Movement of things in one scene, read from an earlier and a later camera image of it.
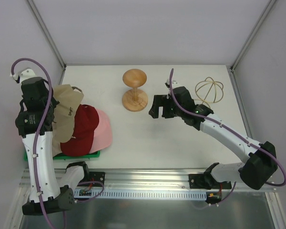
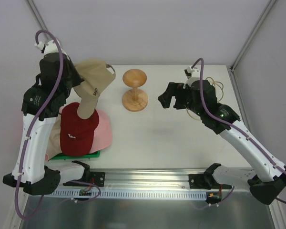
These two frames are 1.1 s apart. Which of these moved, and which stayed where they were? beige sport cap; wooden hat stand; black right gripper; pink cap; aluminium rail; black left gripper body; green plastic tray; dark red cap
Moved: black left gripper body; beige sport cap; black right gripper
Stayed: wooden hat stand; aluminium rail; green plastic tray; dark red cap; pink cap
